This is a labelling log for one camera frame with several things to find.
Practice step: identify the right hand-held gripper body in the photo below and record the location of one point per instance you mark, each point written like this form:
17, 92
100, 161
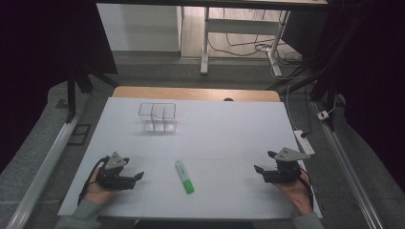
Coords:
285, 173

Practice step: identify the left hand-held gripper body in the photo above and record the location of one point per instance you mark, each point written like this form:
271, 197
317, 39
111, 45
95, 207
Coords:
111, 179

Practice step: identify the green highlighter marker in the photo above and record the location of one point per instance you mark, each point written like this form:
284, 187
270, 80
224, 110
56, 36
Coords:
185, 178

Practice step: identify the clear acrylic organizer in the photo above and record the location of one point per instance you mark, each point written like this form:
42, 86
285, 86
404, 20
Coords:
158, 119

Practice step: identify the person's left hand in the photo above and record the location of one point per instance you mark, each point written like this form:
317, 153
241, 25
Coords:
97, 194

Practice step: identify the person's right hand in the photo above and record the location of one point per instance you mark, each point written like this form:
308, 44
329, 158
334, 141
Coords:
299, 195

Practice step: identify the white power strip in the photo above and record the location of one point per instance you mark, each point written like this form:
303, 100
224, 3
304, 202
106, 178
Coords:
304, 142

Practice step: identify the black plug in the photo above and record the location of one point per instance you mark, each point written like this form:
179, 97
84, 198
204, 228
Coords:
305, 135

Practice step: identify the white table cover sheet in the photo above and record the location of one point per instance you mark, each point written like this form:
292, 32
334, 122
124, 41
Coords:
216, 133

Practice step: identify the small white adapter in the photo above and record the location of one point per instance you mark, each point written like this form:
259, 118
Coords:
323, 115

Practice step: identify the black metal stand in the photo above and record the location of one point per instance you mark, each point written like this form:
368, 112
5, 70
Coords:
71, 95

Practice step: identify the aluminium rail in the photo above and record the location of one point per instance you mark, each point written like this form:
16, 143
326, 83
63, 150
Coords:
348, 178
47, 168

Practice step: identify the white desk frame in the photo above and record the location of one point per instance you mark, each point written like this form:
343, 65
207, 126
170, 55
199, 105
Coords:
242, 26

